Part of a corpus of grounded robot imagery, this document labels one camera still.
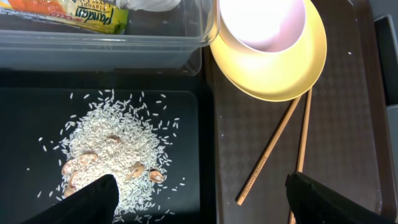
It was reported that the black waste tray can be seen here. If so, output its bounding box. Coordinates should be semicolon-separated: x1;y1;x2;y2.
1;70;217;223

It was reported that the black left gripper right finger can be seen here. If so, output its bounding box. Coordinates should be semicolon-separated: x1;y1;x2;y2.
285;172;395;224

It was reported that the wooden chopstick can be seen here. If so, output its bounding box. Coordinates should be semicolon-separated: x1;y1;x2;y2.
236;96;301;205
288;87;313;224

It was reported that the rice and nuts pile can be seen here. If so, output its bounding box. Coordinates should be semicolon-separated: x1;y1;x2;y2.
48;91;179;223

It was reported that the white tissue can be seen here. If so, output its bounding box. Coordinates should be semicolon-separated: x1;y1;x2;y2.
115;0;181;12

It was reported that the yellow plate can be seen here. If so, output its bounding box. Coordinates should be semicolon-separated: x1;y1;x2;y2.
210;0;327;101

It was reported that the brown serving tray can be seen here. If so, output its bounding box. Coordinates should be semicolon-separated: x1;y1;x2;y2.
204;0;397;223

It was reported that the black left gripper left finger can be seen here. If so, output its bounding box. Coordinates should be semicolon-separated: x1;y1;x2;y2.
22;174;119;224

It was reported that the clear plastic waste bin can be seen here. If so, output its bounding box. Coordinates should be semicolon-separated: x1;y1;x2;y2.
1;0;220;75

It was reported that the grey dishwasher rack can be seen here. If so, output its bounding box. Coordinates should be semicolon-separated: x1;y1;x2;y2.
370;0;397;171

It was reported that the white pink rice bowl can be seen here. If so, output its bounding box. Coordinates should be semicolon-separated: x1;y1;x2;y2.
219;0;307;53

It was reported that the green snack wrapper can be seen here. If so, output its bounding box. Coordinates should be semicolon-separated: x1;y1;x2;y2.
1;0;129;34

